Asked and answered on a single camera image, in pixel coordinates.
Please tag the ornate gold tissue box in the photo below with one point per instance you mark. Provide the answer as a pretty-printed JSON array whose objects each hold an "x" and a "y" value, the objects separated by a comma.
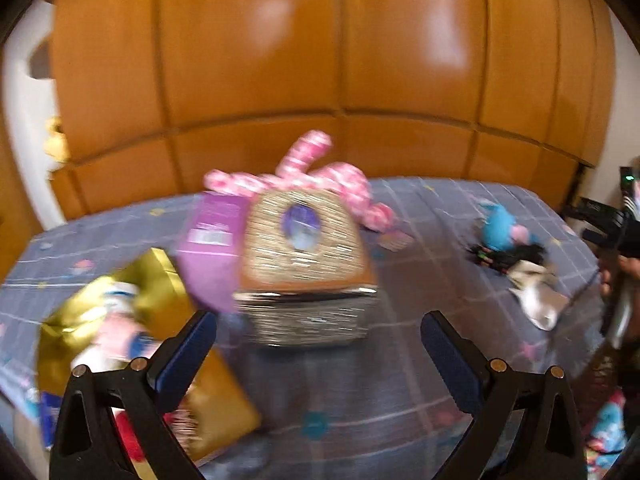
[{"x": 300, "y": 305}]

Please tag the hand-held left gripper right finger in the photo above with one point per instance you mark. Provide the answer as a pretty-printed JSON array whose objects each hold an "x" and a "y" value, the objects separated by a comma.
[{"x": 450, "y": 362}]

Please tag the beige cloth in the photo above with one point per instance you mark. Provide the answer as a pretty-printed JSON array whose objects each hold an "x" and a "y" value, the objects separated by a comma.
[{"x": 535, "y": 295}]

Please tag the white sock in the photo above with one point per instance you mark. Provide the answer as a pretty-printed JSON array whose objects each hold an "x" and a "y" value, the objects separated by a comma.
[{"x": 122, "y": 292}]

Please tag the pink spotted plush toy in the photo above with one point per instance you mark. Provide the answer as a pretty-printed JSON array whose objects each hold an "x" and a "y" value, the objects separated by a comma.
[{"x": 345, "y": 180}]

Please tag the gold metal tin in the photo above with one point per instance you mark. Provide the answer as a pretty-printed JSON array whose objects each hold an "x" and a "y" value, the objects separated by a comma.
[{"x": 160, "y": 290}]

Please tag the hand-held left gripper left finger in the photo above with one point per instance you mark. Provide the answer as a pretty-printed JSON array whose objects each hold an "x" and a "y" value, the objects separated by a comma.
[{"x": 182, "y": 360}]

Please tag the yellow plush toy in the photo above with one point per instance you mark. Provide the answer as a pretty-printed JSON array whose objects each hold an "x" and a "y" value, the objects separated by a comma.
[{"x": 56, "y": 140}]

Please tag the purple carton box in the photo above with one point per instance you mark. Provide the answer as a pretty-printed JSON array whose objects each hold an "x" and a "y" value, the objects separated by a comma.
[{"x": 210, "y": 260}]

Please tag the wooden wardrobe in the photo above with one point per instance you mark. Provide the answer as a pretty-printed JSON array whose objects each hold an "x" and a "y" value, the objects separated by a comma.
[{"x": 325, "y": 60}]

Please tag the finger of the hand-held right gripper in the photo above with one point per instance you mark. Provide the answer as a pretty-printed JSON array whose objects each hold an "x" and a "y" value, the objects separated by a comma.
[
  {"x": 607, "y": 241},
  {"x": 597, "y": 212}
]

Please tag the colourful printed cloth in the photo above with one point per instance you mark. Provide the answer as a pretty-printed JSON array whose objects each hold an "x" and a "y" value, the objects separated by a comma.
[{"x": 607, "y": 435}]

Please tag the blue plush toy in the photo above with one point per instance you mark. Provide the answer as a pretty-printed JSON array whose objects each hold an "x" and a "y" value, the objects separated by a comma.
[{"x": 502, "y": 227}]

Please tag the person's right hand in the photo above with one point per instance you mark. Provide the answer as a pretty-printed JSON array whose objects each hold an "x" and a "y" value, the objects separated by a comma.
[{"x": 611, "y": 277}]

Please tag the black braided wig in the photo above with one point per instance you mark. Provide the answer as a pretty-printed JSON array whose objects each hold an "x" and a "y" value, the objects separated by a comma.
[{"x": 515, "y": 257}]

